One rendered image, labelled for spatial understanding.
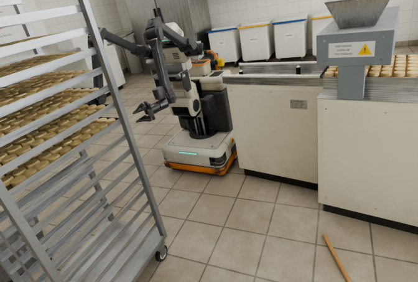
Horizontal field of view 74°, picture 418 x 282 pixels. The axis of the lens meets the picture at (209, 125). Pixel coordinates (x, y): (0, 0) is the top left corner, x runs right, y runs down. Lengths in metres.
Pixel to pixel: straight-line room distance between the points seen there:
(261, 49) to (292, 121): 3.61
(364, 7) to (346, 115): 0.54
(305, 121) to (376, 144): 0.46
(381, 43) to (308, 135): 0.77
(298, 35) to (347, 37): 3.81
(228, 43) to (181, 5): 1.13
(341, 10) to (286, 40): 3.79
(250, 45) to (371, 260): 4.34
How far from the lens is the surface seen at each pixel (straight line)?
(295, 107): 1.93
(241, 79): 2.02
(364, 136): 1.71
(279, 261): 1.85
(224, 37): 5.64
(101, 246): 2.05
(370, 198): 1.95
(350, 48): 1.54
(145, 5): 6.02
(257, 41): 5.46
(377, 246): 1.99
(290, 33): 5.33
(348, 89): 1.61
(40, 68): 1.24
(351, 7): 1.61
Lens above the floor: 1.47
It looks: 25 degrees down
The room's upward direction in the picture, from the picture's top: 11 degrees counter-clockwise
